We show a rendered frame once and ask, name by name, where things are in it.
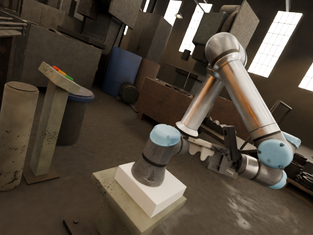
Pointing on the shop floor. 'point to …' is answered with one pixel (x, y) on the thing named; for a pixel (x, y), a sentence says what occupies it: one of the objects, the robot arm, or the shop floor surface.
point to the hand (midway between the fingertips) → (187, 136)
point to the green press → (200, 35)
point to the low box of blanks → (163, 102)
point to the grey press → (102, 25)
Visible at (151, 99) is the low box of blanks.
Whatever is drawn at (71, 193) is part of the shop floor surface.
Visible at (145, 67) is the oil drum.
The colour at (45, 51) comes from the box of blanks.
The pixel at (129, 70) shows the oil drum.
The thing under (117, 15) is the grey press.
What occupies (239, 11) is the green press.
